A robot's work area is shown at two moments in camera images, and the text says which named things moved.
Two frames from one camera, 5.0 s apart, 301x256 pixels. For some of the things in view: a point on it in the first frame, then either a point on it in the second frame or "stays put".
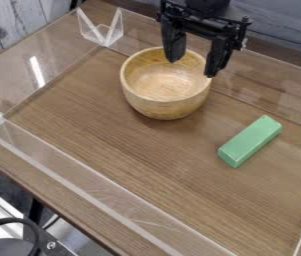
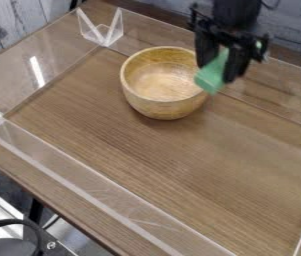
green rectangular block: [250, 140] to [209, 76]
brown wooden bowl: [165, 90] stays put
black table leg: [35, 211] stays put
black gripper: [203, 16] to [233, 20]
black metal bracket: [50, 246] stays put
